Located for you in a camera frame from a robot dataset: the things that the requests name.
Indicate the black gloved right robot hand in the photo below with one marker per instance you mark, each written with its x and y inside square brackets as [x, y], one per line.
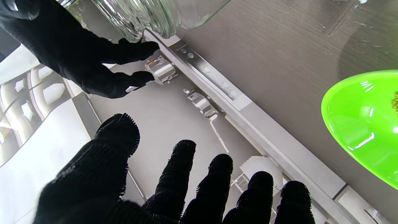
[62, 40]

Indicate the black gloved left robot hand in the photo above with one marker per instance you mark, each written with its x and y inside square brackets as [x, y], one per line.
[93, 186]

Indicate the clear glass jar lid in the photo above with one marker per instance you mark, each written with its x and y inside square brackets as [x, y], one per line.
[130, 18]

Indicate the clear glass jar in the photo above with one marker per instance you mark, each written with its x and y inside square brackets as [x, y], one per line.
[199, 12]

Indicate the bright green plastic bowl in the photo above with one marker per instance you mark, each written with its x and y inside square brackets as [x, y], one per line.
[363, 124]

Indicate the green mung beans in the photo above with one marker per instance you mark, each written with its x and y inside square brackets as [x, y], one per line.
[395, 102]

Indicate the printed kitchen backdrop poster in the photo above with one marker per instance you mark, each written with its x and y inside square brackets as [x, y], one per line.
[174, 118]

